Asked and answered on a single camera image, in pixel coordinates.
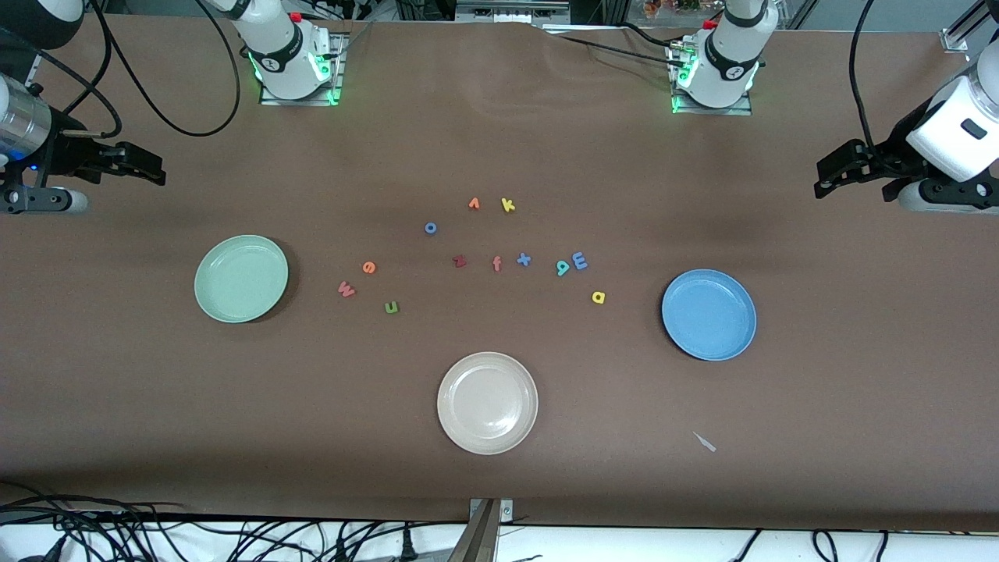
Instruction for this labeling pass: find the green plate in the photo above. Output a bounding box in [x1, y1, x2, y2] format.
[194, 235, 290, 324]

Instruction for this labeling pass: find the blue plate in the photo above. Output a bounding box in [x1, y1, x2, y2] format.
[661, 269, 758, 362]

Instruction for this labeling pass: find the silver metal device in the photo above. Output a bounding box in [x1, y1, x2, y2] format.
[456, 0, 572, 24]

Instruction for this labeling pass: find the beige plate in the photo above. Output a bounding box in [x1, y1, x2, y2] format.
[436, 351, 539, 456]

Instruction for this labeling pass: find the aluminium profile bar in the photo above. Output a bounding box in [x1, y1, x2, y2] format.
[449, 498, 514, 562]

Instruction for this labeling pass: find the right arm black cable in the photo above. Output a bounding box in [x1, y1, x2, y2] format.
[47, 0, 241, 140]

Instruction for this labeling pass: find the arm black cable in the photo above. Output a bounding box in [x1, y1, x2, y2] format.
[848, 0, 884, 157]
[47, 0, 241, 140]

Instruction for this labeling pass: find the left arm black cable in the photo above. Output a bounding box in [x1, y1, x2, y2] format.
[848, 0, 884, 157]

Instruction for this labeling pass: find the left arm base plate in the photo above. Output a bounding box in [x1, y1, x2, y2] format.
[670, 41, 755, 117]

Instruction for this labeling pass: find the aluminium corner bracket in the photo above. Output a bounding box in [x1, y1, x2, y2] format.
[940, 0, 999, 54]

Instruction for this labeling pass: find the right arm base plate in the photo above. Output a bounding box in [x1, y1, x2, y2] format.
[259, 33, 347, 107]

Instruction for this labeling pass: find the black cable tangle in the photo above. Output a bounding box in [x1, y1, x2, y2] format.
[0, 482, 469, 562]

